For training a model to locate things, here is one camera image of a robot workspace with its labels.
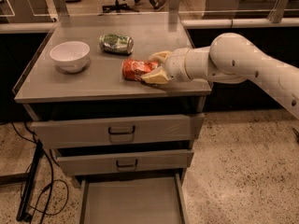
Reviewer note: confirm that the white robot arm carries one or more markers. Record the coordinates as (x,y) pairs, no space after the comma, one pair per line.
(230,59)

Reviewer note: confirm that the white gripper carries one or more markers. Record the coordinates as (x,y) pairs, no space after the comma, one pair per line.
(176,64)

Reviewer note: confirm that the black floor bar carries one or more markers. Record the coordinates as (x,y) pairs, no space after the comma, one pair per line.
(25,197)

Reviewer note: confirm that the middle metal post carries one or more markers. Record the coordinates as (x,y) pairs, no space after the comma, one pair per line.
(173,11)

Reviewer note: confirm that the black top drawer handle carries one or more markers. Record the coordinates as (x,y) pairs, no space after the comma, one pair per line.
(121,130)

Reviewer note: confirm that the left metal post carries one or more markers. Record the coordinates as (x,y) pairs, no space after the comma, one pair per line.
(61,8)

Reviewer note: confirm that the right metal post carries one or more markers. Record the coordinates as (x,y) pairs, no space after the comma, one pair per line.
(276,14)

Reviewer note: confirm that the clear acrylic barrier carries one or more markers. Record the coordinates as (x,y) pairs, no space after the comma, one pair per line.
(25,10)

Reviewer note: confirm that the grey background desk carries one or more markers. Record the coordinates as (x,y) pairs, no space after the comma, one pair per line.
(238,9)

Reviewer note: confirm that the grey drawer cabinet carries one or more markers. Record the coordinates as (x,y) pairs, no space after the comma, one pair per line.
(99,90)

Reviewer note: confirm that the middle grey drawer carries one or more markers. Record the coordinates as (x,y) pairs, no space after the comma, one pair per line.
(106,164)

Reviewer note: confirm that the red coke can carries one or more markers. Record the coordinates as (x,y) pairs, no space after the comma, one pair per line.
(135,69)

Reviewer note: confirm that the metal post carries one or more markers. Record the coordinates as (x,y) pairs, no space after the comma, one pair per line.
(276,14)
(173,11)
(61,8)

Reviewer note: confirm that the grey drawer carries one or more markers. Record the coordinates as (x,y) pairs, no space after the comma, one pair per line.
(94,132)
(106,164)
(140,199)

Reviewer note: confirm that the top grey drawer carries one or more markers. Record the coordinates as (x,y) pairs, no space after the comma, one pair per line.
(94,132)

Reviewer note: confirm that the bottom grey drawer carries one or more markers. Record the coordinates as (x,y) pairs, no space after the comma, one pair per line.
(140,199)

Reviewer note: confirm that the black middle drawer handle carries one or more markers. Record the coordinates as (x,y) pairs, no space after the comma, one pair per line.
(126,164)

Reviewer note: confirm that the green soda can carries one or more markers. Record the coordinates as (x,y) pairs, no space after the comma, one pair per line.
(119,44)

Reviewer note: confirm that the white bowl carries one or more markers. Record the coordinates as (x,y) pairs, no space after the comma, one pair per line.
(71,56)

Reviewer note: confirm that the black drawer handle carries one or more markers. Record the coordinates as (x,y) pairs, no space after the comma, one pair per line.
(121,130)
(126,164)

